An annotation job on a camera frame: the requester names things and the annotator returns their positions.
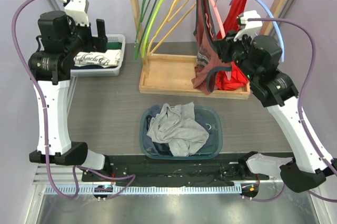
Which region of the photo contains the maroon tank top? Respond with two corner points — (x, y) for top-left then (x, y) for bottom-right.
(192, 0), (232, 95)

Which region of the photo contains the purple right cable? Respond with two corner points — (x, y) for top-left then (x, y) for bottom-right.
(242, 18), (337, 203)

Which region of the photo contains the white plastic basket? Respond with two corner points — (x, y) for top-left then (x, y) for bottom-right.
(71, 34), (125, 77)

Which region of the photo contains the lime green hanger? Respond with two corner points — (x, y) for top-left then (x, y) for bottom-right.
(141, 0), (164, 59)

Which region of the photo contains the wooden clothes rack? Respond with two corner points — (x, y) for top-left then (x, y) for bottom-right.
(131, 0), (286, 97)

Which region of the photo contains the grey tank top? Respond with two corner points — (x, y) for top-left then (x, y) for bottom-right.
(147, 102), (209, 157)

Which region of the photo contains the white slotted cable duct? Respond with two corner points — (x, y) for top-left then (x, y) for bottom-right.
(43, 185), (243, 196)

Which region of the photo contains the folded navy garment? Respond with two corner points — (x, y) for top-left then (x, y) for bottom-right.
(73, 65), (105, 70)

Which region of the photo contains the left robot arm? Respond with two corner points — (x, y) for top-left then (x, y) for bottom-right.
(28, 11), (112, 181)

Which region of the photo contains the purple cable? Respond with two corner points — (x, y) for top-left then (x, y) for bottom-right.
(242, 18), (337, 203)
(12, 0), (136, 200)

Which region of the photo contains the pink hanger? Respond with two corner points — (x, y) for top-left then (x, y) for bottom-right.
(209, 0), (226, 39)

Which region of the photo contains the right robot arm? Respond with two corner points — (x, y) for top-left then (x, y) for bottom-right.
(215, 30), (333, 192)

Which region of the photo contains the folded white printed shirt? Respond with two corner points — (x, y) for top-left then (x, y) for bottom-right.
(74, 49), (121, 68)

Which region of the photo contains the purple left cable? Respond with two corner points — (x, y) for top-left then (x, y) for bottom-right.
(12, 0), (136, 200)

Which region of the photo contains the navy blue tank top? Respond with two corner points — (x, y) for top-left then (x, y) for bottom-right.
(142, 113), (209, 157)

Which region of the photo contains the red tank top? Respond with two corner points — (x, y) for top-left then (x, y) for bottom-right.
(215, 0), (251, 92)

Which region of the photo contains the yellow hanger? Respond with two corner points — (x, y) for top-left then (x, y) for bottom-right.
(145, 0), (189, 55)

